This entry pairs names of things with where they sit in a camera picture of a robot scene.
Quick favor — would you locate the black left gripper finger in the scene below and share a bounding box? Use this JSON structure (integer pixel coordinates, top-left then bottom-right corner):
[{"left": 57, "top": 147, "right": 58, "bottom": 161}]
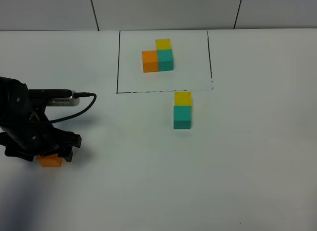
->
[{"left": 57, "top": 148, "right": 73, "bottom": 162}]

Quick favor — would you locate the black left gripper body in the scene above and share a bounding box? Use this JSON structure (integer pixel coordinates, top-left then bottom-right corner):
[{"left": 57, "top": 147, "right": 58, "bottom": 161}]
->
[{"left": 0, "top": 107, "right": 82, "bottom": 162}]

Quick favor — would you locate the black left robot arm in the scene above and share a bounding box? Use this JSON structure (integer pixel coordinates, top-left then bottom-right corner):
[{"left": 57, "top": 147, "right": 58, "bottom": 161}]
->
[{"left": 0, "top": 77, "right": 81, "bottom": 162}]

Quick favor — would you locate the orange template cube block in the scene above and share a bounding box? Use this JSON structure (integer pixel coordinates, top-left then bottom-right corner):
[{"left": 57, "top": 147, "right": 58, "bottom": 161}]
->
[{"left": 142, "top": 51, "right": 159, "bottom": 73}]

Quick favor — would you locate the yellow loose cube block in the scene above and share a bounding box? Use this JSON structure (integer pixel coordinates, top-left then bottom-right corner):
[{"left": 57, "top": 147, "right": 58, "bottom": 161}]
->
[{"left": 174, "top": 92, "right": 192, "bottom": 107}]

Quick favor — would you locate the teal template cube block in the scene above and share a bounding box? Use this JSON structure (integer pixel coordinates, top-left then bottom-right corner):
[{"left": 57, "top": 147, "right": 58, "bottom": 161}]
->
[{"left": 157, "top": 49, "right": 174, "bottom": 71}]

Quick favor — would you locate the yellow template cube block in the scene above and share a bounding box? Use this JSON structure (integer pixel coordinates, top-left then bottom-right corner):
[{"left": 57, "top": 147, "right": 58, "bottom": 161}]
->
[{"left": 156, "top": 39, "right": 172, "bottom": 50}]

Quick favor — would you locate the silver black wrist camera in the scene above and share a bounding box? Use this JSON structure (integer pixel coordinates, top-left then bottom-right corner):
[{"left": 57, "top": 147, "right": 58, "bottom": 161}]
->
[{"left": 28, "top": 89, "right": 80, "bottom": 107}]

